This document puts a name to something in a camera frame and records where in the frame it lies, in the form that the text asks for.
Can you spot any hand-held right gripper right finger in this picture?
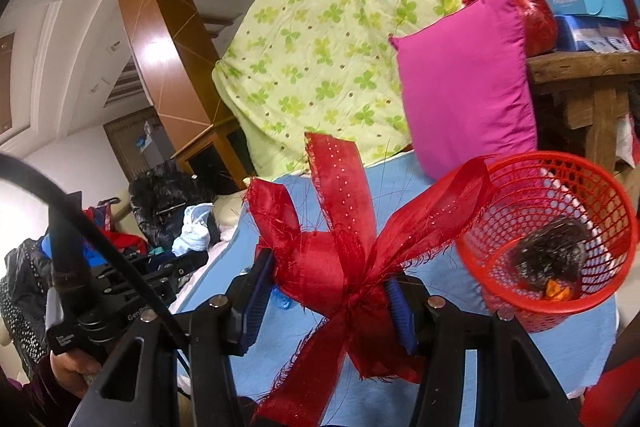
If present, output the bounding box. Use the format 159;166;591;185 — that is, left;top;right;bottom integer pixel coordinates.
385;277;596;427

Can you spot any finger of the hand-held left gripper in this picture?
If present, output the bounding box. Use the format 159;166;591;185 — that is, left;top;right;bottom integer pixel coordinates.
127;249;210;300

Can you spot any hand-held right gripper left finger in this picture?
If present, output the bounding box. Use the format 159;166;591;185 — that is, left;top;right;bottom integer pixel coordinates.
67;252;281;427

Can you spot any red ribbon bow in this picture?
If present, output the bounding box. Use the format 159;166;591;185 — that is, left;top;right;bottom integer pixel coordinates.
242;132;501;427

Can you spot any red plastic mesh basket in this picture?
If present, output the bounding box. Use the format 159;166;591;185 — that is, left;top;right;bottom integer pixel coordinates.
455;150;632;333

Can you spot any person's left forearm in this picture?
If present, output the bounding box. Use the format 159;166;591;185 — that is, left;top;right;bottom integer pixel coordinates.
0;357;81;427

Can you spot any person's left hand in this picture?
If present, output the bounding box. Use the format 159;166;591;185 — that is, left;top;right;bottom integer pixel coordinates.
50;349;101;400

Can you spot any white and blue cloth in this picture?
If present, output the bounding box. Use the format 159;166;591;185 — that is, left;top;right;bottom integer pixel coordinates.
172;203;216;257

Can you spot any light blue blanket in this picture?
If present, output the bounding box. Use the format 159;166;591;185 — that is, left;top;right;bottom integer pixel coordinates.
170;152;621;427

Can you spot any red and blue cloth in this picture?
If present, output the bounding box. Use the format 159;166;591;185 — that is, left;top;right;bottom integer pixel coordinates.
82;202;147;269

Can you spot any beige cushion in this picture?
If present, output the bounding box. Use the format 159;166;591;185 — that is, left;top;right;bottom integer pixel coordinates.
212;194;251;228

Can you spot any bamboo window blind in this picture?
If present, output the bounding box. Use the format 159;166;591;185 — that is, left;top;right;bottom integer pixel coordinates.
103;107;166;178

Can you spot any dark fuzzy clump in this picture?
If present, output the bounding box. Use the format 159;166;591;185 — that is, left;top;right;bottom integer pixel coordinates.
510;216;592;290

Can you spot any orange scrap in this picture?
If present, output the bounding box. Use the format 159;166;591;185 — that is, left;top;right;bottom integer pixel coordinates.
545;279;573;303

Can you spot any wooden cabinet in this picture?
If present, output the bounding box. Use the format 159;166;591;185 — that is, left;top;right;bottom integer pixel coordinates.
109;0;256;188

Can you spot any red fabric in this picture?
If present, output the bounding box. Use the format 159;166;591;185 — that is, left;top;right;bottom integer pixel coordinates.
580;357;640;427

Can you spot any pink pillow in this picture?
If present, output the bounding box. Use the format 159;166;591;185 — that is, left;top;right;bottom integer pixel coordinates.
389;0;541;180

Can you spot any green clover print blanket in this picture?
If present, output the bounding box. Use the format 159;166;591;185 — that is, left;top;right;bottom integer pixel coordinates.
212;0;518;182

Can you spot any wooden table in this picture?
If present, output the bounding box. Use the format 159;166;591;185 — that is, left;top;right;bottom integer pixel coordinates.
525;52;640;178

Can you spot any red shiny bag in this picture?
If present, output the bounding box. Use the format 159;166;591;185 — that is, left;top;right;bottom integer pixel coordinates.
462;0;558;58

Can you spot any white and blue box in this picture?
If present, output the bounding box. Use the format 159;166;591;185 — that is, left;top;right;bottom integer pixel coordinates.
552;14;633;54

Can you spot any black cable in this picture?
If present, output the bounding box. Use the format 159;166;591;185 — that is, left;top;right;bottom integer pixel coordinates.
0;154;193;358

